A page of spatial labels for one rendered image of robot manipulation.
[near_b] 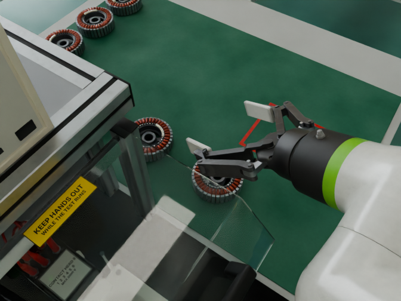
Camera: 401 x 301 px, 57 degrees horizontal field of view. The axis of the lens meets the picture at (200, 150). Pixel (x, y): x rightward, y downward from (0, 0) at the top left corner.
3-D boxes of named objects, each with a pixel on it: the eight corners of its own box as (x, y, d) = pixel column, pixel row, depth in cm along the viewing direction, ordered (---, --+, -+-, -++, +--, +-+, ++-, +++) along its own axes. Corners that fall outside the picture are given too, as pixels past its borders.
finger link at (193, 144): (216, 162, 61) (213, 165, 60) (194, 150, 66) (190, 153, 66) (211, 147, 59) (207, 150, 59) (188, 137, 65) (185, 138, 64)
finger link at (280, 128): (275, 135, 55) (285, 133, 55) (271, 102, 64) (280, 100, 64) (281, 157, 57) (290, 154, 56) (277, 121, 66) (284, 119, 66)
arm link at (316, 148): (366, 117, 45) (315, 157, 42) (375, 191, 51) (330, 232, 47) (326, 108, 50) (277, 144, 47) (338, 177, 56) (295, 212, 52)
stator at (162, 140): (136, 171, 85) (134, 162, 82) (119, 135, 90) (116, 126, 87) (181, 151, 88) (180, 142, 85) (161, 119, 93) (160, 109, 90)
